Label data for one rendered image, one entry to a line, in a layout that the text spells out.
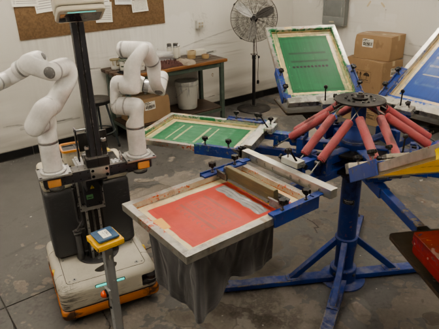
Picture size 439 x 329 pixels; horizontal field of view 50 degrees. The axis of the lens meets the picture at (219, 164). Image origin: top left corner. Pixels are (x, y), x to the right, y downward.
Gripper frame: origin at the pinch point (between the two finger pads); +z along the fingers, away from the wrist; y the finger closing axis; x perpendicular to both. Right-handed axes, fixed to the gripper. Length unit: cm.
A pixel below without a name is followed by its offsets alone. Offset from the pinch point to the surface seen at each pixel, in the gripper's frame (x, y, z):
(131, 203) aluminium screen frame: 70, -39, -25
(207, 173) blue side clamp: 39, -29, -61
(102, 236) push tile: 96, -42, -17
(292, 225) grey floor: -62, -113, -152
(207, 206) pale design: 68, -32, -62
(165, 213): 74, -37, -43
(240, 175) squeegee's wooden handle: 53, -19, -77
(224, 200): 62, -31, -71
